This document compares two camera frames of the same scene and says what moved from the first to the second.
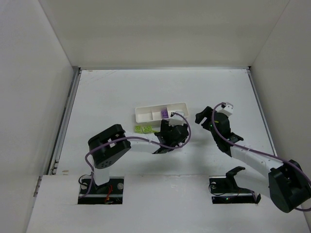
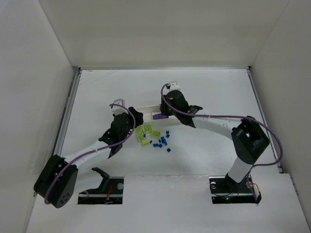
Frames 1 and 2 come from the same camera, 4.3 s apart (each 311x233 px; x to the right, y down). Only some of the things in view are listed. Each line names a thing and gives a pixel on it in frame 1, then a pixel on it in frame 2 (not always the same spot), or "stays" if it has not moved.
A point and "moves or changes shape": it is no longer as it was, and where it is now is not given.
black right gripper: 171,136 to 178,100
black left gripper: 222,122 to 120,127
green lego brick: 147,128 stays
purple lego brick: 164,114 moves or changes shape
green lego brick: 138,128 stays
